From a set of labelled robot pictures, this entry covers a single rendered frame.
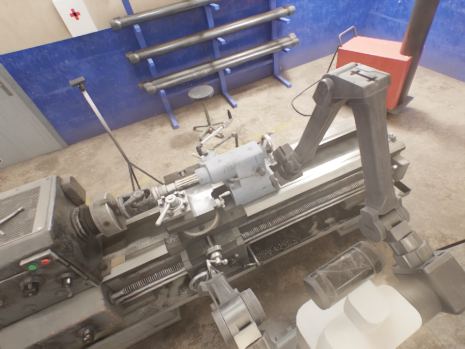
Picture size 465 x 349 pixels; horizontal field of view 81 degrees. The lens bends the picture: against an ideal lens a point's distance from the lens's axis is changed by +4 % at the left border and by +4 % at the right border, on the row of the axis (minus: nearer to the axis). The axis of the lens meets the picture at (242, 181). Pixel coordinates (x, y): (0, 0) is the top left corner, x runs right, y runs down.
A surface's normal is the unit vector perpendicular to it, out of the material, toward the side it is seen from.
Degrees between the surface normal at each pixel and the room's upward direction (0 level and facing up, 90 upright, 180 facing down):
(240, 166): 82
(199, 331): 0
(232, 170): 85
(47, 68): 90
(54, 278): 90
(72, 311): 32
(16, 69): 90
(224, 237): 0
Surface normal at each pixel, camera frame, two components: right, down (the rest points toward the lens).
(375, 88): 0.40, 0.27
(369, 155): -0.84, 0.46
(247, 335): 0.15, -0.31
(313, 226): -0.15, -0.68
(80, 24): 0.40, 0.63
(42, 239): 0.18, -0.04
